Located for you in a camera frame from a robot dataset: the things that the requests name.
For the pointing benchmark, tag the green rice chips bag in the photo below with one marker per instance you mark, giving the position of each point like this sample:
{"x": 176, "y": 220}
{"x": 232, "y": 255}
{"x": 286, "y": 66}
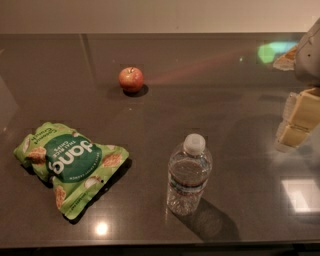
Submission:
{"x": 76, "y": 167}

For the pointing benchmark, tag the clear plastic water bottle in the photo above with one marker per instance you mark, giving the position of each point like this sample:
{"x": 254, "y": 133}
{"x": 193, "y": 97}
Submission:
{"x": 189, "y": 168}

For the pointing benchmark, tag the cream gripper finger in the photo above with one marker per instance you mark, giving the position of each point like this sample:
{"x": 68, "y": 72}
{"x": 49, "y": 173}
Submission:
{"x": 289, "y": 137}

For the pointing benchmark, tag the red apple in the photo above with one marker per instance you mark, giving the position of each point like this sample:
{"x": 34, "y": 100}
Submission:
{"x": 131, "y": 79}

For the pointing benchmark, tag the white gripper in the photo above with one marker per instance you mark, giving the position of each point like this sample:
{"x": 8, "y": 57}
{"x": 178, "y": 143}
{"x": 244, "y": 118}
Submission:
{"x": 309, "y": 61}

